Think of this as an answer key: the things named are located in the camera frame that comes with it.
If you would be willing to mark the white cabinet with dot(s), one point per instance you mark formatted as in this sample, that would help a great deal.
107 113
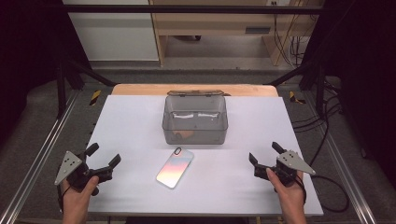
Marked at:
112 34

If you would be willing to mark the person's right hand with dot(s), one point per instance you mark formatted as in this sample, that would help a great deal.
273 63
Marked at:
291 199

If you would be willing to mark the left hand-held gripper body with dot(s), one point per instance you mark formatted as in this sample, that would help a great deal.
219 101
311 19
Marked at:
69 165

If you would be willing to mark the wooden desk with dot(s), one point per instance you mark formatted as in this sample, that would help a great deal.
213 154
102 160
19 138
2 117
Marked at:
211 21

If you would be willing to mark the clear grey plastic box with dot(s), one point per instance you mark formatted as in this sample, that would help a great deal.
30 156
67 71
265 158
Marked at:
194 124

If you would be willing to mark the yellow black floor tape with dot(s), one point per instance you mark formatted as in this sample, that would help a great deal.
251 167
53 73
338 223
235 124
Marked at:
294 98
95 97

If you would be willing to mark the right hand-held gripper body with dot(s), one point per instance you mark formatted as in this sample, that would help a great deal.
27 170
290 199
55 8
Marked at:
292 161

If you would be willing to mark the black frame crossbar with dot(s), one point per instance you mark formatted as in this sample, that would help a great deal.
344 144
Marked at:
186 9

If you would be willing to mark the black frame strut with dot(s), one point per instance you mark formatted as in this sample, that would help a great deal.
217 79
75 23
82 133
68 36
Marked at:
292 74
93 74

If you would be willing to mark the iridescent phone case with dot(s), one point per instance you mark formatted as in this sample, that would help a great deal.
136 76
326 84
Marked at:
175 168

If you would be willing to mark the white table board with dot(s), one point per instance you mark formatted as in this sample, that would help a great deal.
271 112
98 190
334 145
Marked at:
134 130

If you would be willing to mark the orange object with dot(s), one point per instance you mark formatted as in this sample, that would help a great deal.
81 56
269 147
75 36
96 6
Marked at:
184 135

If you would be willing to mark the wooden table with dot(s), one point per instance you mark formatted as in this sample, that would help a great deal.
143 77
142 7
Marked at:
140 89

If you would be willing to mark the person's left hand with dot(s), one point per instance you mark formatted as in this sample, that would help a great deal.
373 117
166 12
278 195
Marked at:
76 200

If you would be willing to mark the aluminium frame rail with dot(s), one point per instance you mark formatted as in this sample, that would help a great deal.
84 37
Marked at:
342 174
37 159

